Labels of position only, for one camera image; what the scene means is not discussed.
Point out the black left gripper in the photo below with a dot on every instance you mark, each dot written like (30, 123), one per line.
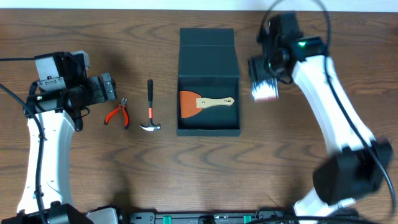
(101, 90)

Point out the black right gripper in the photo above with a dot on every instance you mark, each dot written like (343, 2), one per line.
(257, 69)

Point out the blue screwdriver set case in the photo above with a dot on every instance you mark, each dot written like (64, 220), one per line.
(265, 90)

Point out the small black handled hammer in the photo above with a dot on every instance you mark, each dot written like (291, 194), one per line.
(151, 127)

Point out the orange scraper wooden handle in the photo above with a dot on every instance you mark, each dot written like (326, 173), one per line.
(192, 103)

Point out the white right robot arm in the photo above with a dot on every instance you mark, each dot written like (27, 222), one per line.
(357, 163)

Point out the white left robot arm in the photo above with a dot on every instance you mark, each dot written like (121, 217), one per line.
(55, 102)

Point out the dark green open box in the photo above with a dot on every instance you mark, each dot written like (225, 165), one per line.
(208, 66)

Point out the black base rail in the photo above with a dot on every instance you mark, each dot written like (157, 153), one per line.
(205, 218)

